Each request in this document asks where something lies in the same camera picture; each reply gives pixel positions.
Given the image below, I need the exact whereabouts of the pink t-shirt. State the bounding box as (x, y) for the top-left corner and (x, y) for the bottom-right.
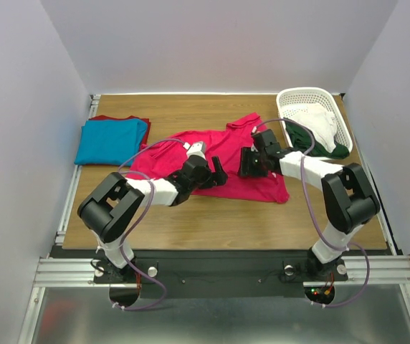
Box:
(131, 113), (290, 204)

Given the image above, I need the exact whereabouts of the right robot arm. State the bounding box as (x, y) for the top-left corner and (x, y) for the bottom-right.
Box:
(239, 129), (381, 280)

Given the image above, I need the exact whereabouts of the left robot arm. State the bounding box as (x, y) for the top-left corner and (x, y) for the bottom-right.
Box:
(77, 155), (228, 282)

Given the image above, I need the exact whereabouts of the dark green t-shirt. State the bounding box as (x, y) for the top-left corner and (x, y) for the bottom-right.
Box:
(285, 123), (350, 160)

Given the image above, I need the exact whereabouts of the white plastic basket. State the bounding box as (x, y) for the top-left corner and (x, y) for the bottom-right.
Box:
(276, 87), (353, 161)

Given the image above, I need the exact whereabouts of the white t-shirt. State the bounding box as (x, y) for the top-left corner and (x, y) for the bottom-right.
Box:
(290, 103), (338, 153)

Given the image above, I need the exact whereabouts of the dark red folded t-shirt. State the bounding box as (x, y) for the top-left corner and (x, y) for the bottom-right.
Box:
(89, 114), (152, 158)

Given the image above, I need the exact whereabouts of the blue folded t-shirt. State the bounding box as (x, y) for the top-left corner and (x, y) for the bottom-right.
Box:
(74, 118), (148, 166)

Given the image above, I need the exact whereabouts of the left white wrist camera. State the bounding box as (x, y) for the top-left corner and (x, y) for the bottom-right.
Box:
(183, 141), (206, 159)

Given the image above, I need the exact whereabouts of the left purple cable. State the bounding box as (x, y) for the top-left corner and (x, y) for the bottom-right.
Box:
(110, 138), (188, 312)

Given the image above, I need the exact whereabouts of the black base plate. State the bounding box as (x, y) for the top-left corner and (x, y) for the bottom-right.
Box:
(91, 249), (348, 301)

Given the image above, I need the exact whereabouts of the aluminium frame rail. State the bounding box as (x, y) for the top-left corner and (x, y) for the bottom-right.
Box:
(18, 93), (410, 344)

